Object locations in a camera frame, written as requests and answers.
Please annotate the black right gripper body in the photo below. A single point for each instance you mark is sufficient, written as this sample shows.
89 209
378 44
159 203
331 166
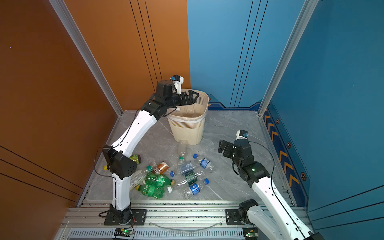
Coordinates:
237 161

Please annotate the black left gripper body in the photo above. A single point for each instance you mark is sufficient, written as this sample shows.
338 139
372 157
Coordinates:
176 101

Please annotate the clear bottle green cap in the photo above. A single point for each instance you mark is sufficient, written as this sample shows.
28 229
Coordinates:
182 151

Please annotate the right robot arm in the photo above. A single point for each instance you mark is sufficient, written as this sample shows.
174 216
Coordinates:
284 223

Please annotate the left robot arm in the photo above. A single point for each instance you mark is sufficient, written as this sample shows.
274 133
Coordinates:
118 155

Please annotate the cream slatted waste bin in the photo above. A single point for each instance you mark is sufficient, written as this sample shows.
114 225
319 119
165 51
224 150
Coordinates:
187 122

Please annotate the dark green label bottle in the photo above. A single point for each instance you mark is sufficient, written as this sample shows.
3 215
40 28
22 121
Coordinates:
189 179

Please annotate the pale blue label bottle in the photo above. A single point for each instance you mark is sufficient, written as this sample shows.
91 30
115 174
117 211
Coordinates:
182 169

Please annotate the brown label bottle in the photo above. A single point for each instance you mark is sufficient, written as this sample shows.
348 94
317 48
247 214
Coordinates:
157 169

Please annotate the yellow green small bottle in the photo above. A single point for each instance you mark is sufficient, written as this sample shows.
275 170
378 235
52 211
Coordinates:
136 158

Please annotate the green soda bottle upper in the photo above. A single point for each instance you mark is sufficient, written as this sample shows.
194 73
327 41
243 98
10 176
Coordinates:
158 180

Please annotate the green soda bottle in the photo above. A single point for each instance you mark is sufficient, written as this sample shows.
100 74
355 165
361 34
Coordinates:
158 180
151 191

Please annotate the right circuit board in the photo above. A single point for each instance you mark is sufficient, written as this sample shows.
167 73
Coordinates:
250 234

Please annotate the circuit board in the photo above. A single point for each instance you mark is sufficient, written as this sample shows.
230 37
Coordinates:
124 233
250 234

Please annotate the green soda bottle lower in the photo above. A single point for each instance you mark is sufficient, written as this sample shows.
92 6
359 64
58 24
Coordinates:
151 191

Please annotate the clear flattened bottle white label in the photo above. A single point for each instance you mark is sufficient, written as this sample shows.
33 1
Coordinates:
137 178

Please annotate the left circuit board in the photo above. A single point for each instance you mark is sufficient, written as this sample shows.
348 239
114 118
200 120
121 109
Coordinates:
124 233

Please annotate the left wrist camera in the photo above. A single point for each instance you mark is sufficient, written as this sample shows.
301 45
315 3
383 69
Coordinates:
177 82

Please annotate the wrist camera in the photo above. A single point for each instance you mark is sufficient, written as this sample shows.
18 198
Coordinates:
177 82
242 134

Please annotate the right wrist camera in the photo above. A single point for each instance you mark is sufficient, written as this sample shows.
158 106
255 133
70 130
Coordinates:
242 134

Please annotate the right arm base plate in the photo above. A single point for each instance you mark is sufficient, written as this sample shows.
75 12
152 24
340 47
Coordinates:
233 217

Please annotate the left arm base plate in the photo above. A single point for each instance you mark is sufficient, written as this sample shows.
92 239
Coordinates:
137 218

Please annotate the left aluminium corner post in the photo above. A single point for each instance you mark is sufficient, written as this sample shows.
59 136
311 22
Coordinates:
74 32

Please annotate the aluminium corner post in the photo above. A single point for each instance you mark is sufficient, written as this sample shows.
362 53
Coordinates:
74 32
295 36

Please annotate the right aluminium corner post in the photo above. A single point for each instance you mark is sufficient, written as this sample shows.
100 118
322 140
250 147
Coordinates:
295 36

